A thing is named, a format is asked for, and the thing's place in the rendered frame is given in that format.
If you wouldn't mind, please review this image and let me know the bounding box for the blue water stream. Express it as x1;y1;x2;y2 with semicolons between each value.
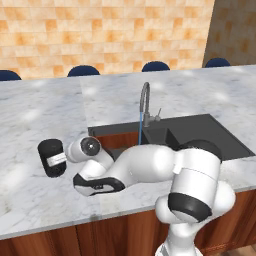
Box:
137;111;144;146

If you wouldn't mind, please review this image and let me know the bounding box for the grey faucet handle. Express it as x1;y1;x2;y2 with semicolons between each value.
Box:
152;107;163;122

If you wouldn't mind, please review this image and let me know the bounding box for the wooden counter cabinet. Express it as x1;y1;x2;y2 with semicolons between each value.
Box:
0;189;256;256

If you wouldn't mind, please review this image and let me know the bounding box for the dark blue stool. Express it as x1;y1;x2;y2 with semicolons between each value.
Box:
66;64;101;78
141;60;171;73
0;69;23;82
204;57;232;69

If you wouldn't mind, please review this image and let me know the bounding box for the dark grey sink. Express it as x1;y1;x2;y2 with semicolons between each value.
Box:
87;113;256;168

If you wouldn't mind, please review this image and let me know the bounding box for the grey sink faucet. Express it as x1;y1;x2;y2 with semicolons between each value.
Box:
138;81;158;128

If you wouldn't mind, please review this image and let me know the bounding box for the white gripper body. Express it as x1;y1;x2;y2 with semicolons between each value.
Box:
46;152;68;168

